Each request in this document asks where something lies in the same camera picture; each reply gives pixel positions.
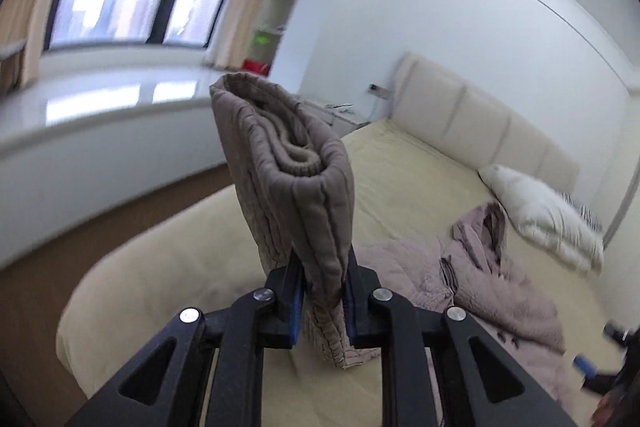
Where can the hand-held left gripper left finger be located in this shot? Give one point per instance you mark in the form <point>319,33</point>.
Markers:
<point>298,304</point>

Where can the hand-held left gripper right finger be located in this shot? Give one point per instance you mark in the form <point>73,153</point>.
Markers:
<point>350,317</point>

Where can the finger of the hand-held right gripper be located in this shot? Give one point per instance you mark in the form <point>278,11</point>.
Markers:
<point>584,365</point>

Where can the brown quilted garment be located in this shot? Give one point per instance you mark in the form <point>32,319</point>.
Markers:
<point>295,187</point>

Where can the mauve puffer jacket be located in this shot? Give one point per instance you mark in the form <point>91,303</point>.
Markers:
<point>480,287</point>

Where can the bed with cream sheet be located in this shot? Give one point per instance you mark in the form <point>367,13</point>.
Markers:
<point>410,177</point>

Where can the striped pillow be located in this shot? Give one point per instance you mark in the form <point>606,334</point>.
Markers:
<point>582,209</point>

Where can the white pillow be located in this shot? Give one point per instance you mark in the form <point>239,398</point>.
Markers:
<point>540,212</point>

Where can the white nightstand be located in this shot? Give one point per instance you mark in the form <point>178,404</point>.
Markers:
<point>345,117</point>

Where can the cream padded headboard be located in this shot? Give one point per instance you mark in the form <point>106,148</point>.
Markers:
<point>475,117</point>

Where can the red box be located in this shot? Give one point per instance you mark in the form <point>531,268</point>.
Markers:
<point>256,67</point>

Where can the green box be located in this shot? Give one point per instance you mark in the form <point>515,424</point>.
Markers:
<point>264,42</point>

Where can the white window sill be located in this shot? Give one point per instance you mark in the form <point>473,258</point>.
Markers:
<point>100,122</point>

